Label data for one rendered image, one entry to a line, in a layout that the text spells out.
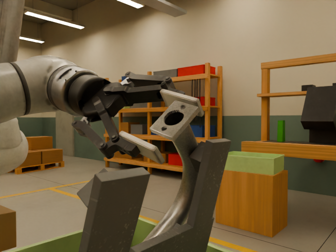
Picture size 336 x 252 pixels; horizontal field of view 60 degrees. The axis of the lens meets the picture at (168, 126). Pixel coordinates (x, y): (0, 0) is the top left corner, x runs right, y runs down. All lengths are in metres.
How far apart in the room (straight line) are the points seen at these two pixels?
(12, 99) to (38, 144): 7.21
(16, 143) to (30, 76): 0.49
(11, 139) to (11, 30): 0.33
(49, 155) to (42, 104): 6.89
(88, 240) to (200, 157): 0.19
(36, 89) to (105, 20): 8.19
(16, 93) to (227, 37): 5.56
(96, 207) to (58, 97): 0.34
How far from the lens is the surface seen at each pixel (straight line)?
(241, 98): 5.64
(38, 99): 0.59
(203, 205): 0.40
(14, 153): 1.05
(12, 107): 0.57
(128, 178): 0.23
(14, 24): 1.04
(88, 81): 0.50
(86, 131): 0.44
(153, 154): 0.36
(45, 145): 7.87
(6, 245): 0.91
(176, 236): 0.38
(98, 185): 0.22
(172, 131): 0.35
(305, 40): 5.38
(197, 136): 5.44
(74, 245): 0.65
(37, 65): 0.60
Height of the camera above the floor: 1.19
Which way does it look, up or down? 1 degrees down
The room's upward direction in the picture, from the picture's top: straight up
